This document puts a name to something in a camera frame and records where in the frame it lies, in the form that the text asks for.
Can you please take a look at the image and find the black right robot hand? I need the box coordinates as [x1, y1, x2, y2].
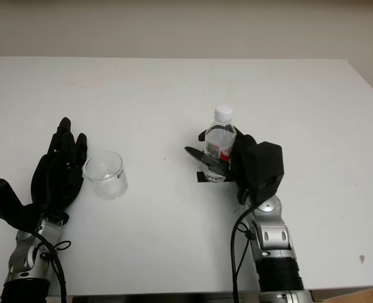
[184, 126, 259, 206]

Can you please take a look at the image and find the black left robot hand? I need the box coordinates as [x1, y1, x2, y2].
[30, 117, 89, 222]

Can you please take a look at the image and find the clear plastic water bottle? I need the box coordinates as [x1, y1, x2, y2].
[204, 106, 237, 183]

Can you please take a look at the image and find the black robot torso edge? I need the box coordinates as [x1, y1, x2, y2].
[71, 295, 260, 303]

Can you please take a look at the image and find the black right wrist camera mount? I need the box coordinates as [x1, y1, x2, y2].
[251, 141, 284, 205]

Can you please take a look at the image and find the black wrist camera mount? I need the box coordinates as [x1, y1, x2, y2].
[0, 177, 45, 230]
[251, 141, 284, 205]

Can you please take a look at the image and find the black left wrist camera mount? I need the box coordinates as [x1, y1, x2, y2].
[0, 177, 45, 230]

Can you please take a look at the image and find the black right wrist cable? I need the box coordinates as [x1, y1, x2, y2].
[231, 205, 257, 303]

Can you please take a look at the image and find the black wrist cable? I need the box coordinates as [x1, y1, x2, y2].
[231, 205, 257, 303]
[25, 232, 73, 303]

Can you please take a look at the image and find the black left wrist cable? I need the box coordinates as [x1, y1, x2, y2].
[25, 232, 73, 303]

